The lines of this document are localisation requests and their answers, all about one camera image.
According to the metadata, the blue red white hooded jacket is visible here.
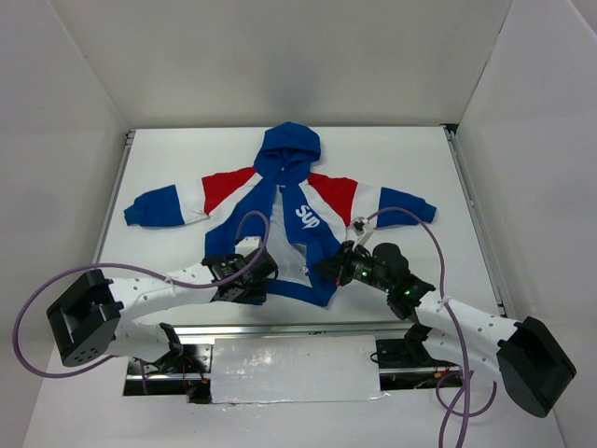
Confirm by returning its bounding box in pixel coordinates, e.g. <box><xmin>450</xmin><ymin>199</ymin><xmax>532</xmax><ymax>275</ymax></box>
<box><xmin>124</xmin><ymin>122</ymin><xmax>437</xmax><ymax>307</ymax></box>

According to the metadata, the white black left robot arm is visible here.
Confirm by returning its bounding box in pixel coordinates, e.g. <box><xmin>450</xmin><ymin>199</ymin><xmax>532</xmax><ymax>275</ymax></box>
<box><xmin>47</xmin><ymin>250</ymin><xmax>278</xmax><ymax>372</ymax></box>

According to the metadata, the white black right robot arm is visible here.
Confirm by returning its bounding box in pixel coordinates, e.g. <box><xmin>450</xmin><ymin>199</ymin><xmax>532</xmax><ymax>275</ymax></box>
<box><xmin>314</xmin><ymin>241</ymin><xmax>576</xmax><ymax>418</ymax></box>

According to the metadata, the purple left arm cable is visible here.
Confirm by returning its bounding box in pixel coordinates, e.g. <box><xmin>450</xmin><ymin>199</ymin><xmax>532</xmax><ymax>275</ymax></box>
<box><xmin>12</xmin><ymin>210</ymin><xmax>271</xmax><ymax>396</ymax></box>

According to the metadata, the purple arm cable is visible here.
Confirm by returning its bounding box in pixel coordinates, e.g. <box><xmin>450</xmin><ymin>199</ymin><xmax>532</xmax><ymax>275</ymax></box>
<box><xmin>366</xmin><ymin>206</ymin><xmax>498</xmax><ymax>448</ymax></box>
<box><xmin>12</xmin><ymin>210</ymin><xmax>271</xmax><ymax>396</ymax></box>

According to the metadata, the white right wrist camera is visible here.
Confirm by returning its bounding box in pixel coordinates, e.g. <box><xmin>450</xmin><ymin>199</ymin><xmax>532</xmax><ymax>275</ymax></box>
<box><xmin>351</xmin><ymin>217</ymin><xmax>374</xmax><ymax>245</ymax></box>

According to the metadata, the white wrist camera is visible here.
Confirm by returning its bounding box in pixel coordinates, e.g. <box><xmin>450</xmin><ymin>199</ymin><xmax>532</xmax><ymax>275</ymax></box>
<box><xmin>234</xmin><ymin>236</ymin><xmax>262</xmax><ymax>257</ymax></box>
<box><xmin>351</xmin><ymin>217</ymin><xmax>374</xmax><ymax>245</ymax></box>

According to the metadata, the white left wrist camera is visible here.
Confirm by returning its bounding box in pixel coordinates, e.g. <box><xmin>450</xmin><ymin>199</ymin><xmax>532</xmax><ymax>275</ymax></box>
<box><xmin>234</xmin><ymin>236</ymin><xmax>262</xmax><ymax>257</ymax></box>

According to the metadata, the aluminium front frame rail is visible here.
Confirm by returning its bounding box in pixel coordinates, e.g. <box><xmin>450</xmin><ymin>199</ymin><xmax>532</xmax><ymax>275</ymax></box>
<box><xmin>174</xmin><ymin>321</ymin><xmax>413</xmax><ymax>339</ymax></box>

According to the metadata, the aluminium right side rail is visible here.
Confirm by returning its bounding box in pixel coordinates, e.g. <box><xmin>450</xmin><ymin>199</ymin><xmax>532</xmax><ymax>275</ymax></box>
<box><xmin>442</xmin><ymin>123</ymin><xmax>517</xmax><ymax>318</ymax></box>

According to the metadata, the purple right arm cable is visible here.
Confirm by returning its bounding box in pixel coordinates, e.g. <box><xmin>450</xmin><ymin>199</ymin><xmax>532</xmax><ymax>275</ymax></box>
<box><xmin>366</xmin><ymin>206</ymin><xmax>498</xmax><ymax>448</ymax></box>

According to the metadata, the aluminium left side rail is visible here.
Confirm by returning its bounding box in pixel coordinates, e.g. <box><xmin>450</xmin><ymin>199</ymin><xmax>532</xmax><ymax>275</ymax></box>
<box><xmin>92</xmin><ymin>129</ymin><xmax>136</xmax><ymax>263</ymax></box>

